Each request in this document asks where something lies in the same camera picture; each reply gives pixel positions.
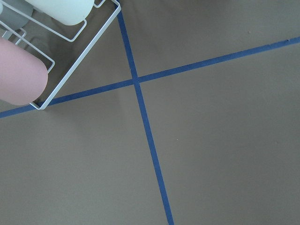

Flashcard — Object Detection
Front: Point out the white cup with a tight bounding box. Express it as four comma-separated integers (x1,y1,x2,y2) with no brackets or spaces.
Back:
26,0,94,26

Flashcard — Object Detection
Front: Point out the grey cup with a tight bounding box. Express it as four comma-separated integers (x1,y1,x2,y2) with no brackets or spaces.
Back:
0,0,33,30

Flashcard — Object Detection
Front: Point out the white wire cup rack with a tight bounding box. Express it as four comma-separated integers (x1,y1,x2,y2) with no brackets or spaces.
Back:
0,0,121,110

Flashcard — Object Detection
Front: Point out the pink cup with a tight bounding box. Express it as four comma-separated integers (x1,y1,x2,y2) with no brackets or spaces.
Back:
0,38,48,105

